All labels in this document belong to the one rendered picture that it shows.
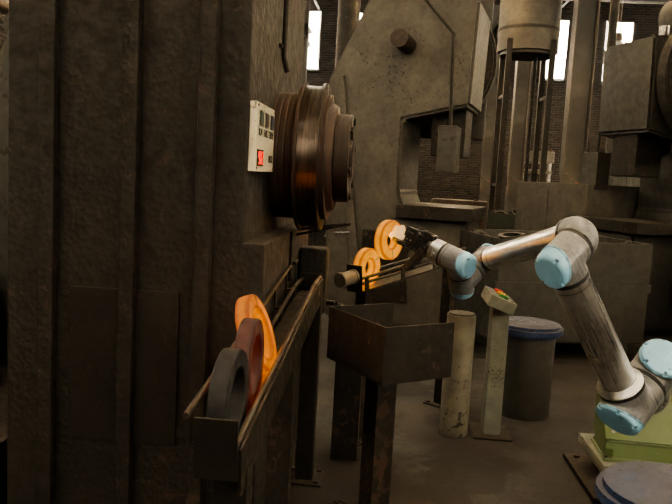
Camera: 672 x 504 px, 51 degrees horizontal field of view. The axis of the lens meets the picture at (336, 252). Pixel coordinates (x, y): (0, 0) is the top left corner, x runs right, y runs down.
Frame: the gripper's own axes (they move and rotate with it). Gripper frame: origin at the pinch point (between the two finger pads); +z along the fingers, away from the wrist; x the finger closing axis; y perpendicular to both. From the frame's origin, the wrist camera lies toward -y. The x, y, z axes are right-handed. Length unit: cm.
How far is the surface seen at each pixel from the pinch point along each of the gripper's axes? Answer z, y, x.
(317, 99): -1, 46, 62
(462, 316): -25.8, -26.7, -30.5
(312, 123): -6, 40, 66
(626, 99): 45, 80, -321
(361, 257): 5.3, -11.3, 6.3
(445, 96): 116, 48, -194
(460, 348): -30, -39, -30
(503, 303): -37, -16, -37
